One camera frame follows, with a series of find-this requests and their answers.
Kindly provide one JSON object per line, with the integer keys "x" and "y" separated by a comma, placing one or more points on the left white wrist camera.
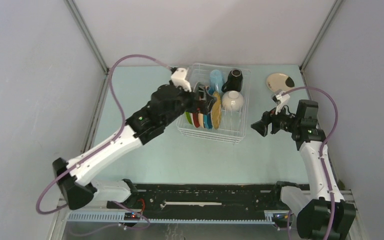
{"x": 179, "y": 78}

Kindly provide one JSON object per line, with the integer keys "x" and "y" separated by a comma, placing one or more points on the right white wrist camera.
{"x": 281, "y": 98}

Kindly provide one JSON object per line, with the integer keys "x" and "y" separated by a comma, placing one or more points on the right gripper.
{"x": 273, "y": 122}

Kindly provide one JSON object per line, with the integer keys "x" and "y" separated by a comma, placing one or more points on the blue polka dot plate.
{"x": 207, "y": 121}

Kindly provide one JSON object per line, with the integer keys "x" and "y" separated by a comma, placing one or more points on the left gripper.
{"x": 203, "y": 105}

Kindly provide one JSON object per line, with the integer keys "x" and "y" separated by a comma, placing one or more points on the light blue cup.
{"x": 216, "y": 79}

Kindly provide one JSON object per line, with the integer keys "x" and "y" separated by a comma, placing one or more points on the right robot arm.
{"x": 326, "y": 215}

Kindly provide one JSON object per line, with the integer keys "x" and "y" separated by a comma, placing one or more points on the small circuit board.
{"x": 130, "y": 216}

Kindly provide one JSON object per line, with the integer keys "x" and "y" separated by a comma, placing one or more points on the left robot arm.
{"x": 74, "y": 177}

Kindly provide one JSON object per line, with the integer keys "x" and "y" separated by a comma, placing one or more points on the beige plate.
{"x": 201, "y": 120}

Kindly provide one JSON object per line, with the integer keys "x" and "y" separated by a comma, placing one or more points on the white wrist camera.
{"x": 281, "y": 98}
{"x": 179, "y": 78}

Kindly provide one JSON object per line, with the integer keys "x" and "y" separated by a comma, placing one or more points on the green plate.
{"x": 189, "y": 118}

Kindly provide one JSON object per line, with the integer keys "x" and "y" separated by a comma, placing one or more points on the white ribbed bowl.
{"x": 232, "y": 101}

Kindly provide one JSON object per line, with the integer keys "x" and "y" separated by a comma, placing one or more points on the cream plate with black spot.
{"x": 280, "y": 82}

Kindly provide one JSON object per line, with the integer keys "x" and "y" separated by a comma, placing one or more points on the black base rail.
{"x": 206, "y": 202}

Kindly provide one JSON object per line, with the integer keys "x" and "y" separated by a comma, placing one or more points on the yellow woven plate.
{"x": 216, "y": 111}

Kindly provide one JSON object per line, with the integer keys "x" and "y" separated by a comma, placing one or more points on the white wire dish rack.
{"x": 233, "y": 124}

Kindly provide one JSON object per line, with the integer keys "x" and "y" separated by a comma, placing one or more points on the black mug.
{"x": 234, "y": 81}

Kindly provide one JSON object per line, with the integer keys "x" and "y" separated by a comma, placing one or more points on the red plate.
{"x": 195, "y": 119}

